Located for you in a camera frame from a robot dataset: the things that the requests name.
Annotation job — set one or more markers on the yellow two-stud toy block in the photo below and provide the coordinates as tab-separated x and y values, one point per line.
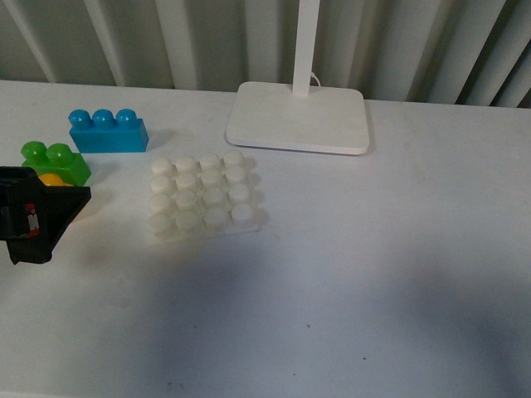
52	179

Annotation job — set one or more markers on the blue three-stud toy block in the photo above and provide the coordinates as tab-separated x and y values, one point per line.
103	132

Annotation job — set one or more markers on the white studded base plate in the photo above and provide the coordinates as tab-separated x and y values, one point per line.
197	198

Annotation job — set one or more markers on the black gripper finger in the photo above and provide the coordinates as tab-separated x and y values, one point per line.
34	216

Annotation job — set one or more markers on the green two-stud toy block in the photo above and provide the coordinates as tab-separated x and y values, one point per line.
57	159

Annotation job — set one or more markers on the white lamp stand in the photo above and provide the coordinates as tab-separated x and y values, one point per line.
299	116

